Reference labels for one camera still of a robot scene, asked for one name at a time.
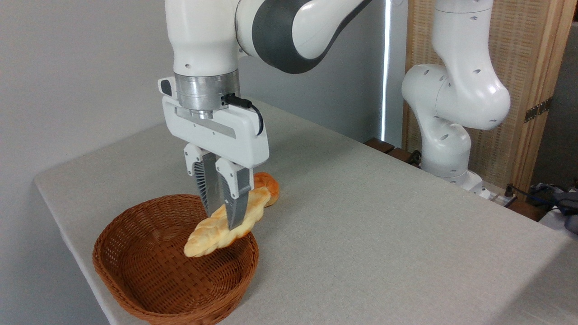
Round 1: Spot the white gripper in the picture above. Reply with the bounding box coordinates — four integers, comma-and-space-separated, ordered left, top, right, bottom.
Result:
162, 96, 270, 230

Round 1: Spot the long braided bread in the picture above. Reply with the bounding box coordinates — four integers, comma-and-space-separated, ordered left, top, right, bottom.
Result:
183, 186, 271, 258

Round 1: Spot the round orange bread bun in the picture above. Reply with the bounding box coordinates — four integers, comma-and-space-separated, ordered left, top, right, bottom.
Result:
252, 172, 280, 208

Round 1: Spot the brown wicker basket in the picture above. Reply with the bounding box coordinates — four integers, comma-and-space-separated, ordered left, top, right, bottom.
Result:
92, 194, 260, 325

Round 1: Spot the dark brown wooden block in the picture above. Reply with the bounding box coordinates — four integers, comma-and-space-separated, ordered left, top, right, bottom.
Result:
387, 147, 414, 164
364, 137, 396, 154

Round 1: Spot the metal screen hinge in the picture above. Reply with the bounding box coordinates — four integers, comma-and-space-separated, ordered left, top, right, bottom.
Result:
524, 97, 553, 123

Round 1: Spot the wooden folding screen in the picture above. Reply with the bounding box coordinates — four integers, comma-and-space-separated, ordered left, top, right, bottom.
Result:
401, 0, 578, 194

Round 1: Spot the dark blue grey bundle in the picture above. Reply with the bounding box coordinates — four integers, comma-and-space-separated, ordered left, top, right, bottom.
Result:
526, 182, 578, 234

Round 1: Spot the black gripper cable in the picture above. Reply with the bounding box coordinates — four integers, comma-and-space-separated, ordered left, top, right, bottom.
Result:
223, 93, 264, 136

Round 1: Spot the small white wrist camera box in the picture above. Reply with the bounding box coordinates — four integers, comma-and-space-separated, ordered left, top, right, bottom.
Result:
158, 76, 177, 100

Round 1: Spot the black plug with cable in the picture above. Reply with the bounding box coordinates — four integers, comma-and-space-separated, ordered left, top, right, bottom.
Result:
503, 182, 542, 204

